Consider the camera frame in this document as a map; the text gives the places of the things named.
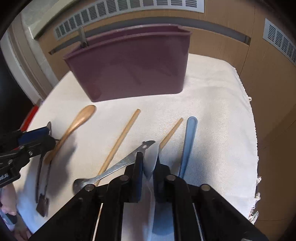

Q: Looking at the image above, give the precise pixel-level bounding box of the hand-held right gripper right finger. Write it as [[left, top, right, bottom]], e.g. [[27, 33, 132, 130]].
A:
[[153, 162, 269, 241]]

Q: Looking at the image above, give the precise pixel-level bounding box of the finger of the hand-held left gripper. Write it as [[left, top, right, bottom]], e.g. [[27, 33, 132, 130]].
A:
[[18, 127, 51, 145], [22, 136, 57, 160]]

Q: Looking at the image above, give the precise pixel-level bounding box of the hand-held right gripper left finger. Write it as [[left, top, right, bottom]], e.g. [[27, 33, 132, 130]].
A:
[[29, 152, 144, 241]]

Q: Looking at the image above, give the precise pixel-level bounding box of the white plastic spoon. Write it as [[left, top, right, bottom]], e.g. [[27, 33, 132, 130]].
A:
[[122, 141, 161, 241]]

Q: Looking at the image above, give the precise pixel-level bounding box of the steel spoon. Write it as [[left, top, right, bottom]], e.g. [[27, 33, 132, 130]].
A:
[[73, 140, 156, 195]]

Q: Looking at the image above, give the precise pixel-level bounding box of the wooden chopstick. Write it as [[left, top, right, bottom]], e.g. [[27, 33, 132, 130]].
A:
[[159, 118, 184, 150], [96, 109, 141, 186]]

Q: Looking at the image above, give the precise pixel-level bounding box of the wooden spoon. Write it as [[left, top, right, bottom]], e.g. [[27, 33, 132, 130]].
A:
[[44, 105, 96, 163]]

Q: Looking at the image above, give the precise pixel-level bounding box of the blue-grey plastic spoon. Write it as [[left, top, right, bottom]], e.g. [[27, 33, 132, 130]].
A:
[[151, 116, 198, 241]]

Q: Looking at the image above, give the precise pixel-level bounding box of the black shovel-shaped spoon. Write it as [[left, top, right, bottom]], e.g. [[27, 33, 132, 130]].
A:
[[36, 122, 52, 217]]

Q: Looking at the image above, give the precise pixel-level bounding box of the purple plastic utensil holder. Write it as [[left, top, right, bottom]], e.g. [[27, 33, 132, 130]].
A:
[[63, 23, 193, 103]]

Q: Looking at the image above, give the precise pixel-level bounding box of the person's left hand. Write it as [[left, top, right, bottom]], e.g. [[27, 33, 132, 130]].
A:
[[0, 185, 31, 239]]

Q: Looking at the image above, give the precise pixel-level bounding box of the red floor mat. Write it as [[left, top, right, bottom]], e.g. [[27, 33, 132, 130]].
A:
[[20, 104, 41, 130]]

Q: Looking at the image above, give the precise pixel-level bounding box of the white table cloth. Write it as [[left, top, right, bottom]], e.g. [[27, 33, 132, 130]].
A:
[[16, 53, 263, 234]]

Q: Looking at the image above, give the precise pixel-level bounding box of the light stone countertop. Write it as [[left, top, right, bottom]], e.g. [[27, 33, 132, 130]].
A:
[[28, 0, 93, 40]]

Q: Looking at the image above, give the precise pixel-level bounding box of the wooden counter cabinet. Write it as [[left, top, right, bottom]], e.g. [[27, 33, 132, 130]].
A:
[[38, 0, 296, 232]]

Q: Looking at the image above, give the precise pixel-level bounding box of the long grey vent grille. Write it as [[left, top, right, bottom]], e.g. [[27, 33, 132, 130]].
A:
[[54, 0, 205, 39]]

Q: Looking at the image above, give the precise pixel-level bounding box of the short grey vent grille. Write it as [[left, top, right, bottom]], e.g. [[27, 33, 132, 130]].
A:
[[263, 19, 296, 65]]

